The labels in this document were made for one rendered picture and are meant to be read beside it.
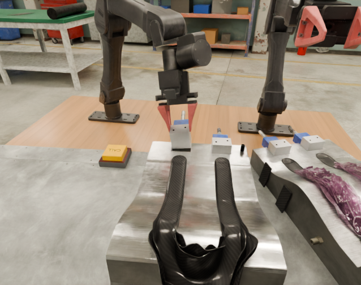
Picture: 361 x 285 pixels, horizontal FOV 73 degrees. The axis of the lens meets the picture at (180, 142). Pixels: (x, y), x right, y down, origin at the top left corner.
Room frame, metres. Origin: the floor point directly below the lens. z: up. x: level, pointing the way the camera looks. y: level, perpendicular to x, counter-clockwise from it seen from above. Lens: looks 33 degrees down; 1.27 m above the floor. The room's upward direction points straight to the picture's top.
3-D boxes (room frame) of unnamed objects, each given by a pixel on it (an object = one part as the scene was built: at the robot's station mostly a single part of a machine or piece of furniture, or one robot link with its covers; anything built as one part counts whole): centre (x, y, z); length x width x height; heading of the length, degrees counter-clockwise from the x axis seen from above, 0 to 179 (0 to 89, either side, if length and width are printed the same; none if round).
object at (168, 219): (0.33, -0.04, 0.92); 0.35 x 0.16 x 0.09; 175
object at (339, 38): (0.52, -0.28, 1.20); 0.10 x 0.07 x 0.07; 81
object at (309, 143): (0.64, -0.38, 0.86); 0.13 x 0.05 x 0.05; 12
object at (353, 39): (0.45, -0.28, 1.20); 0.09 x 0.07 x 0.07; 171
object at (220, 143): (0.58, -0.11, 0.89); 0.13 x 0.05 x 0.05; 175
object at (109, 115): (0.89, 0.27, 0.84); 0.20 x 0.07 x 0.08; 81
